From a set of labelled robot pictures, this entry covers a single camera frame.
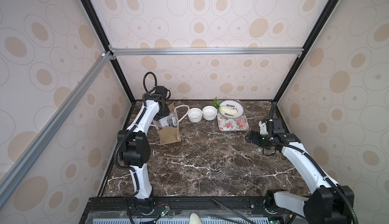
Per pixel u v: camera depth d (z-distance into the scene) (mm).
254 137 741
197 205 749
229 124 1060
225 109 1093
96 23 780
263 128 757
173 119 950
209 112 1113
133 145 502
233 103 1169
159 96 647
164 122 919
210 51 901
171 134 936
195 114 1096
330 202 388
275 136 598
